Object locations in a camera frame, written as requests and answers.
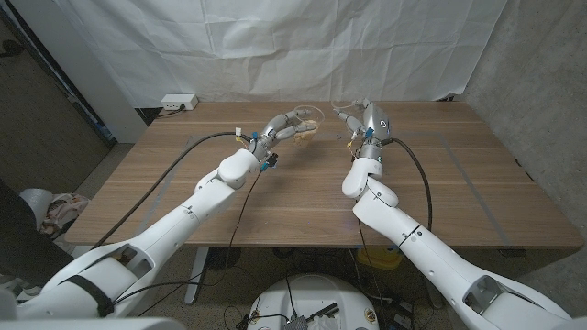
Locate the white robot chest cover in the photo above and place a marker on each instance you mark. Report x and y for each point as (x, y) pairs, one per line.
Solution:
(91, 324)

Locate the grey tape outline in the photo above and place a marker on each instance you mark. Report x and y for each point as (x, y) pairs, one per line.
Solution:
(413, 135)

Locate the white floor power strip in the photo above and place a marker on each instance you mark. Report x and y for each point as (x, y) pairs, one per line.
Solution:
(406, 309)

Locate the dark felt partition panel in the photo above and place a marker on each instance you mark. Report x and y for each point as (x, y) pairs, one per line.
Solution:
(41, 128)

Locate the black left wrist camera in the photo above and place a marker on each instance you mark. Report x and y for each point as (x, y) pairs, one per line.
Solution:
(271, 161)

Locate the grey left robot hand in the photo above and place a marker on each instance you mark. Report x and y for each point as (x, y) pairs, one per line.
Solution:
(273, 130)

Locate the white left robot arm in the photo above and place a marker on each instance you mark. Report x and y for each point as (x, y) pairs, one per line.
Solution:
(183, 220)

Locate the clear plastic cup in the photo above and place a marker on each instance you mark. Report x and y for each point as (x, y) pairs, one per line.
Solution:
(316, 114)
(341, 106)

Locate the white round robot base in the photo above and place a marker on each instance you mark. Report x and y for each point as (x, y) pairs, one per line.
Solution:
(312, 293)

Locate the black ribbed round object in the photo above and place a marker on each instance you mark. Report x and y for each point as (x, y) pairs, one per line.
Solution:
(223, 259)

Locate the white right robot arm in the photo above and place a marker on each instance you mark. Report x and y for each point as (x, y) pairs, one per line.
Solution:
(413, 238)

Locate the grey bubble wrap roll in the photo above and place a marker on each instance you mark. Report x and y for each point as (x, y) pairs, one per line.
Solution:
(36, 206)

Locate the white creased backdrop sheet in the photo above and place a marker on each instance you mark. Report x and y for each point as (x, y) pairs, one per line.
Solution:
(275, 46)

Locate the white table leg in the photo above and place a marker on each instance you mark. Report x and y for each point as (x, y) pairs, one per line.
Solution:
(198, 279)

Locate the person in dark trousers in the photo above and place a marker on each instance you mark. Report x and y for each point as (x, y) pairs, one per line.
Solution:
(23, 238)

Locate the grey heat sink module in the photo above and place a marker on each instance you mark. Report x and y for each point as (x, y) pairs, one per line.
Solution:
(295, 323)

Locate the black antenna pair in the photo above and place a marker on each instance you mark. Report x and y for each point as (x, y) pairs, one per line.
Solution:
(323, 311)

